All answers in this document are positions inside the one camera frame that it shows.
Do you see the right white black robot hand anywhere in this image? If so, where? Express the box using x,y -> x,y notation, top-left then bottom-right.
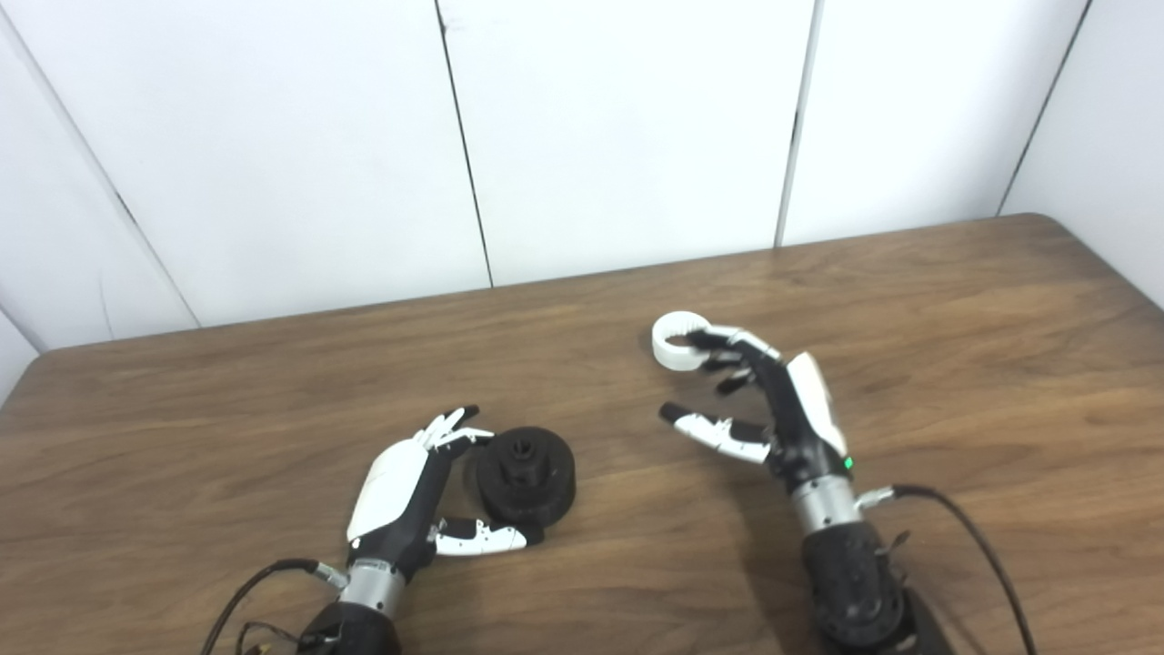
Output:
659,325 -> 857,494

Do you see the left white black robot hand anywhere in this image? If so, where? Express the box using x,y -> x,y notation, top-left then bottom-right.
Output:
346,406 -> 547,580

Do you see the round black part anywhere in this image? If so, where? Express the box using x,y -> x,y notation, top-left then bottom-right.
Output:
473,426 -> 577,529

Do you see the white toothed ring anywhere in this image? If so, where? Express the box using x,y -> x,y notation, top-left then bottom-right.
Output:
651,311 -> 720,372

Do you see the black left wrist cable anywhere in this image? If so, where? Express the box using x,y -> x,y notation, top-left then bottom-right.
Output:
199,558 -> 352,655

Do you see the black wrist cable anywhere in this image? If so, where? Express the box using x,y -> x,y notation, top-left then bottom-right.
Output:
199,558 -> 352,655
854,484 -> 1039,655

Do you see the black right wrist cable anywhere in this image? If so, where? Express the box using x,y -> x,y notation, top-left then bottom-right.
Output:
854,484 -> 1039,655

